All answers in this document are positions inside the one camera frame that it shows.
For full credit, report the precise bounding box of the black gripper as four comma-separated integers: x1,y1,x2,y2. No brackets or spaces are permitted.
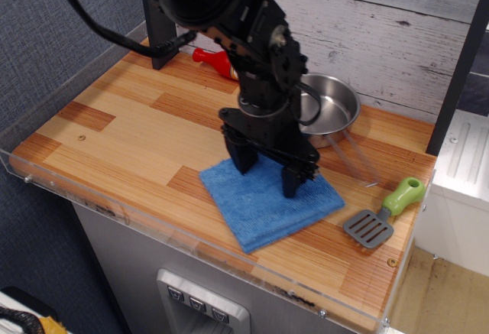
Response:
219,99,319,198

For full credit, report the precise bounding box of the blue microfiber napkin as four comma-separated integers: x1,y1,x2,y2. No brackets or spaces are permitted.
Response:
199,156,345,254

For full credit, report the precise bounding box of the steel pan with wire handle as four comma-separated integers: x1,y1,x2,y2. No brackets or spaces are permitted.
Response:
297,73,380,189

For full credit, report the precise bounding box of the green handled grey toy spatula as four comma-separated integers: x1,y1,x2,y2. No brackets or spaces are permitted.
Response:
343,177,426,249

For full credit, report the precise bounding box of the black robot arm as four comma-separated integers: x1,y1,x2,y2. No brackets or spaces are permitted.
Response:
154,0,319,198

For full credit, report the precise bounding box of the red toy sauce bottle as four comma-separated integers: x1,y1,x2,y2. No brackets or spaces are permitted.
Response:
192,48,238,81

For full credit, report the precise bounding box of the grey toy fridge cabinet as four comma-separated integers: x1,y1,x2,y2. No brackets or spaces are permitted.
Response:
74,205,349,333

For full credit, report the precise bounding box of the silver dispenser panel with buttons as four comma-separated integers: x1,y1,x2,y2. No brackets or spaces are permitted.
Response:
157,268,251,333

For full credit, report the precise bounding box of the white toy sink unit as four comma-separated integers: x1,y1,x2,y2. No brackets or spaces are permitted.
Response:
415,110,488,276

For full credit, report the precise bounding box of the yellow object at corner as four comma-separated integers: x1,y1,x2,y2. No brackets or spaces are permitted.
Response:
39,316,69,334

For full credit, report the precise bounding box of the dark left post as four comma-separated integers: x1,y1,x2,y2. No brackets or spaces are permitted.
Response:
142,0,176,47

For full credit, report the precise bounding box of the dark post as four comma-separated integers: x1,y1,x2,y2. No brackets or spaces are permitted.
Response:
142,0,176,47
426,0,488,156

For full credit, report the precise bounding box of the dark right post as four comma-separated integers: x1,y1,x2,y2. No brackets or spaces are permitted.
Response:
426,0,488,156

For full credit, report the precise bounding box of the black braided cable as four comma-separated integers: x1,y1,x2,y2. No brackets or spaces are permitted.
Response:
0,305,47,334

